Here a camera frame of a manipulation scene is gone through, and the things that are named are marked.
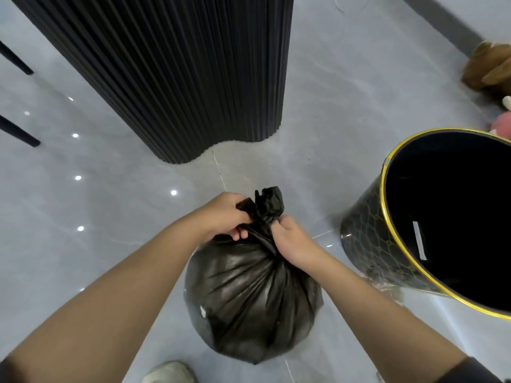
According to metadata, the person's grey shoe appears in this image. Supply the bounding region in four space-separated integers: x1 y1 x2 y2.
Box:
142 361 197 383

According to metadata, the black bin with gold rim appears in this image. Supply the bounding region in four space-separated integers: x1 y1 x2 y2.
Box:
340 128 511 320

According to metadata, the person's right hand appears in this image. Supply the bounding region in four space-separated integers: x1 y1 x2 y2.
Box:
271 216 322 272

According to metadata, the white label strip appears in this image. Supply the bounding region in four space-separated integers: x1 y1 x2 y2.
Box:
412 221 428 260

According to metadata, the person's left forearm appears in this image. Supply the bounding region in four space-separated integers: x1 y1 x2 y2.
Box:
0 213 208 383

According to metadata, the pink plush toy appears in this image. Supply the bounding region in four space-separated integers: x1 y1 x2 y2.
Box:
489 95 511 141

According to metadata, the black chair leg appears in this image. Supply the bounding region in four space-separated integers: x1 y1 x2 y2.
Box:
0 40 35 76
0 114 42 148

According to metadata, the brown plush toy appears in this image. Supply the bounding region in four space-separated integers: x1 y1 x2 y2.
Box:
461 40 511 96

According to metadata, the person's right forearm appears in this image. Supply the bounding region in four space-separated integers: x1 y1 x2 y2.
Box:
297 249 469 383

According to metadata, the black garbage bag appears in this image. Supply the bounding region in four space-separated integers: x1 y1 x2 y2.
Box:
184 186 325 365

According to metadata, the black fluted table base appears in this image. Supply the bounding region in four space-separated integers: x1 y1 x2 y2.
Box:
7 0 295 165

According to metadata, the thin wire loop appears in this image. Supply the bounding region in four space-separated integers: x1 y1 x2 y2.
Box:
332 0 374 14

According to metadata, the person's left hand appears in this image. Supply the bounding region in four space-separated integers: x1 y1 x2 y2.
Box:
191 192 253 242

